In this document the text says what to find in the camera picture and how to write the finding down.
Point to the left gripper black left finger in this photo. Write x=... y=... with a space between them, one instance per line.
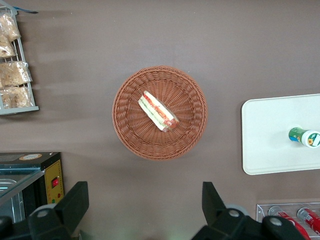
x=50 y=225

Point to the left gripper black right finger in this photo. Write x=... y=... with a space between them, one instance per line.
x=230 y=225

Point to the green gum bottle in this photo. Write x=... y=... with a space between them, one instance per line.
x=307 y=138

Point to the cream plastic tray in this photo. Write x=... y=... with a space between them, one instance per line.
x=265 y=140

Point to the tray of wrapped pastries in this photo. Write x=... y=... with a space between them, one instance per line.
x=20 y=110

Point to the clear acrylic bottle rack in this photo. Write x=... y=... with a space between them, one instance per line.
x=262 y=210

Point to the steel warmer pan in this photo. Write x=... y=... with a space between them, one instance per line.
x=12 y=210

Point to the black food warmer cabinet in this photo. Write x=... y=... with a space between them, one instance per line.
x=53 y=172

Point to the red cola bottle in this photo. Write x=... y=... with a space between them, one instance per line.
x=285 y=217
x=308 y=217

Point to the round brown wicker basket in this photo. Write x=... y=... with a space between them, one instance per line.
x=130 y=130

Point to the clear bagged pastry snack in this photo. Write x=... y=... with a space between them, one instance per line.
x=15 y=75
x=16 y=97
x=10 y=28
x=6 y=50

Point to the wrapped triangle sandwich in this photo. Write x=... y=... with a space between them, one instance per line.
x=157 y=111

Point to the blue tape strip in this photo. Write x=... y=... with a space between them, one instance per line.
x=27 y=10

